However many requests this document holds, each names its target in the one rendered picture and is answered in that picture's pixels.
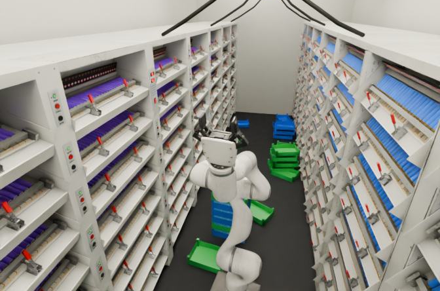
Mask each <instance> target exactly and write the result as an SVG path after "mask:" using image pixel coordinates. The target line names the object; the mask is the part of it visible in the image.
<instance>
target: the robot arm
mask: <svg viewBox="0 0 440 291"><path fill-rule="evenodd" d="M198 122H199V127H198V128H197V129H196V130H195V132H194V134H193V137H194V138H196V139H197V140H199V141H200V142H201V143H202V149H203V152H204V155H205V157H206V160H205V161H202V162H200V163H198V164H197V165H195V166H194V167H193V169H192V170H191V175H190V178H191V182H192V183H193V184H194V185H197V186H200V187H205V188H208V189H210V190H212V191H213V196H214V198H215V199H216V200H217V201H219V202H221V203H227V202H229V203H230V205H231V207H232V209H233V217H232V226H231V230H230V233H229V235H228V237H227V239H226V241H225V242H224V243H223V244H222V246H221V247H220V249H219V250H218V252H217V255H216V263H217V265H218V266H219V267H220V268H221V269H222V270H225V271H228V273H227V275H226V279H225V291H248V284H249V283H251V282H253V281H254V280H255V279H256V278H257V277H258V276H259V275H260V273H261V269H262V261H261V258H260V257H259V255H257V254H256V253H254V252H251V251H249V250H244V249H242V248H238V247H235V245H236V244H239V243H241V242H243V241H245V240H246V239H247V238H248V237H249V234H250V232H251V226H252V221H253V215H252V212H251V210H250V209H249V207H248V206H247V205H246V204H245V202H244V201H243V199H242V198H246V199H251V200H254V201H265V200H267V199H268V198H269V197H270V194H271V188H270V184H269V182H268V180H267V179H266V178H265V177H264V176H263V175H262V174H261V173H260V171H259V169H258V167H257V158H256V156H255V154H254V153H252V152H250V151H243V152H241V153H240V154H238V155H237V149H239V148H241V147H246V146H248V143H249V142H248V141H247V139H246V138H245V136H244V135H243V134H242V133H241V132H240V129H239V128H238V121H237V120H236V116H234V117H233V118H232V121H231V122H230V123H231V132H225V131H220V130H210V129H209V128H208V127H207V126H206V123H207V122H206V113H205V112H202V114H201V116H199V118H198ZM204 130H205V131H206V132H204ZM199 132H200V133H201V134H202V135H203V136H201V135H199ZM238 139H239V140H240V141H241V142H239V143H238Z"/></svg>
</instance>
